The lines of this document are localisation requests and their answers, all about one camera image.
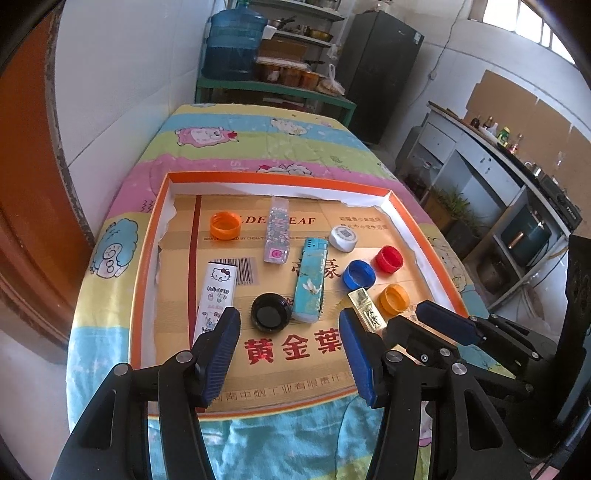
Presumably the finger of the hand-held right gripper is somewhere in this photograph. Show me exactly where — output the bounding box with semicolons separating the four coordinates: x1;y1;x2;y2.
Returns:
414;300;543;365
384;316;532;398

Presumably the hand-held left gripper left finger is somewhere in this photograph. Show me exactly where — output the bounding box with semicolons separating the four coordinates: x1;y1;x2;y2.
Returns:
69;307;242;480

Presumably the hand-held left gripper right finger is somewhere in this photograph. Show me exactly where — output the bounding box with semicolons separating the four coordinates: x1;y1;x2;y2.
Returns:
338;307;532;480

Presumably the yellow-orange bottle cap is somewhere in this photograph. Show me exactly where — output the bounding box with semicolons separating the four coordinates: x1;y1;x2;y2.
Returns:
379;284;411;317

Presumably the gold lighter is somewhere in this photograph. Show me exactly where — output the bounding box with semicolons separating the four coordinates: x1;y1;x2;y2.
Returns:
347;288;385;332

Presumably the white cartoon cat lighter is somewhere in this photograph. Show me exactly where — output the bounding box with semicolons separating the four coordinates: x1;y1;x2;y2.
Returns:
191;261;239;347

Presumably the black bottle cap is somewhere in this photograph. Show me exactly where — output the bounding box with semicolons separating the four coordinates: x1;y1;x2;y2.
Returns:
250;293;293;332

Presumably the blue bottle cap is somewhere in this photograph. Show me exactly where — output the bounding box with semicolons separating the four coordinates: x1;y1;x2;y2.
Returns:
342;260;376;291

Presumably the red bottle cap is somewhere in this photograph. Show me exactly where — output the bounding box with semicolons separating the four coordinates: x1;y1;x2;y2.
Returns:
375;246;404;274

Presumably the teal floral lighter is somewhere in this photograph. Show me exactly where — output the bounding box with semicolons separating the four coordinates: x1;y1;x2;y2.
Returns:
292;237;329;322

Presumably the white printed bottle cap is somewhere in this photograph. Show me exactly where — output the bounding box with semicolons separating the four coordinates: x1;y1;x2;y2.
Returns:
329;225;362;253

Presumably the orange bottle cap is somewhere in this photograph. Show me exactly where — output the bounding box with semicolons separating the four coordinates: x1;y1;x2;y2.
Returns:
209;211;242;241

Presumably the orange-rimmed cardboard tray box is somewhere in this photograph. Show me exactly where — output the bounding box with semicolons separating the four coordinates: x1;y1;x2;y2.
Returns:
129;172;469;411

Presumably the metal cooking pot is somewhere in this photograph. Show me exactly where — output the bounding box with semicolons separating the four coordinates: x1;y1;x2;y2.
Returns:
475;258;509;294

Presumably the dark green plant pot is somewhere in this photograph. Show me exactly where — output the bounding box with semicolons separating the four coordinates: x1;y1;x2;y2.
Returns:
445;215;490;259

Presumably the yellow plant pot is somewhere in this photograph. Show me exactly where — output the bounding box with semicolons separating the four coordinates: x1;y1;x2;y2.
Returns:
422;187;462;232

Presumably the teal kitchen appliance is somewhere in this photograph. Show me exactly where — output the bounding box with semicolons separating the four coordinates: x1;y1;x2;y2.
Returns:
501;203;552;267

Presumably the black gas stove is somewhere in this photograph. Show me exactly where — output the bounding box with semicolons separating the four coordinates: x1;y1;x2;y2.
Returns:
538;173;583;229

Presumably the white kitchen counter cabinet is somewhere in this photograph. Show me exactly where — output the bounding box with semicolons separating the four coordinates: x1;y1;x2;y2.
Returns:
394;104;585;310

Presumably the colourful cartoon printed blanket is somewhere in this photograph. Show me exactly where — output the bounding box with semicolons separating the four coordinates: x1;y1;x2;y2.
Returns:
67;104;490;480

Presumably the dark grey refrigerator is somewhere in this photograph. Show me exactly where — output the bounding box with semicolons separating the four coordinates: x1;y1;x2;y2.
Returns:
337;10;426;145

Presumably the clear plastic bag of bread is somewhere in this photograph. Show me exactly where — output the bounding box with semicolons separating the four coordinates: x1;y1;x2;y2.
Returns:
318;64;346;95

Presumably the green metal table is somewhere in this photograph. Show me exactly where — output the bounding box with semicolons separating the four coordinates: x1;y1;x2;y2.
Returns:
194;78;357;130

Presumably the blue water jug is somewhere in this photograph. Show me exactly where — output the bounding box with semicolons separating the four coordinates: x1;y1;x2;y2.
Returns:
201;2;269;80

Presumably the bright window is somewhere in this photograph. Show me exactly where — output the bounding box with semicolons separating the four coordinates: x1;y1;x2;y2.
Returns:
482;0;573;63

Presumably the brown cardboard box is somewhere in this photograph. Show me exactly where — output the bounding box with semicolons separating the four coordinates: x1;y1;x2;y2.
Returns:
270;39;309;58

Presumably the white metal shelf rack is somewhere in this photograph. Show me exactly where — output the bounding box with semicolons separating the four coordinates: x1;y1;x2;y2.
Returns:
249;0;347;88

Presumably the brown cardboard wall sheet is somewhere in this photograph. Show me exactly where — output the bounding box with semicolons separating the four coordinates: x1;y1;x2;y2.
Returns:
464;69;591;171

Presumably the red-brown wooden door frame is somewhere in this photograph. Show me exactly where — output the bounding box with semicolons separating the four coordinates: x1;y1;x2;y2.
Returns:
0;9;95;365

